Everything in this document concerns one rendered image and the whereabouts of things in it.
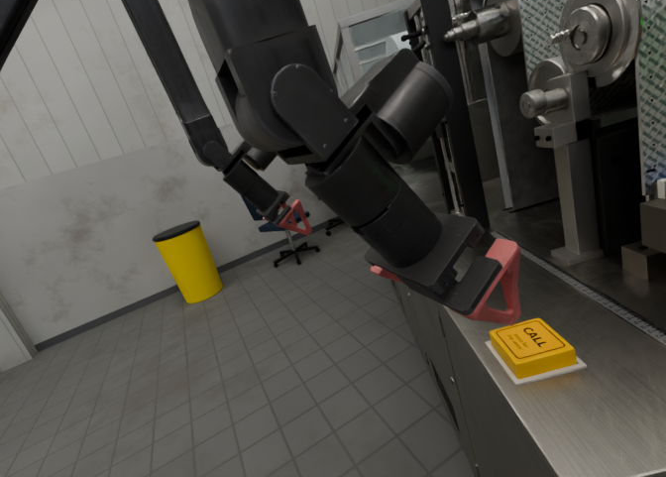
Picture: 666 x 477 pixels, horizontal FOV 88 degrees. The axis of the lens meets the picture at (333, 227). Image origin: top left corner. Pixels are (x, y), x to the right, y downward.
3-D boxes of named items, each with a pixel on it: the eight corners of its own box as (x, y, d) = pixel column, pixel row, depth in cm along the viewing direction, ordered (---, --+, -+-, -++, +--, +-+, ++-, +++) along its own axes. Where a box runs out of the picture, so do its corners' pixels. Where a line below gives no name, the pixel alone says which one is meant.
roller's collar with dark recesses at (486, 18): (469, 49, 75) (464, 16, 73) (497, 40, 74) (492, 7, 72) (483, 42, 68) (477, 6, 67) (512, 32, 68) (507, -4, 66)
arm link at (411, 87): (234, 117, 27) (258, 93, 19) (323, 17, 29) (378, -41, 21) (337, 212, 32) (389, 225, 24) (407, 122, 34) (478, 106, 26)
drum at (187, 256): (224, 278, 396) (198, 217, 376) (229, 291, 354) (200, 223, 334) (182, 296, 381) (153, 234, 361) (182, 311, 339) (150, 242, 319)
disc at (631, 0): (564, 92, 58) (553, -6, 54) (567, 91, 58) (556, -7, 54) (642, 80, 43) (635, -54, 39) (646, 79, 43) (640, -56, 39)
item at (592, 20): (591, 73, 48) (557, 58, 54) (606, 68, 48) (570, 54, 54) (606, 13, 43) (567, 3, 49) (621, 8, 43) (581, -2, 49)
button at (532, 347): (491, 345, 47) (488, 330, 47) (541, 331, 47) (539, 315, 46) (518, 381, 41) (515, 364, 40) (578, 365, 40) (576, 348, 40)
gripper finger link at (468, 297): (490, 273, 35) (437, 214, 31) (561, 295, 28) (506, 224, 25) (452, 328, 34) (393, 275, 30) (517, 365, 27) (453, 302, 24)
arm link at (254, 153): (196, 153, 72) (199, 151, 64) (233, 113, 74) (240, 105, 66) (242, 191, 77) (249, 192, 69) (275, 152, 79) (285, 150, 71)
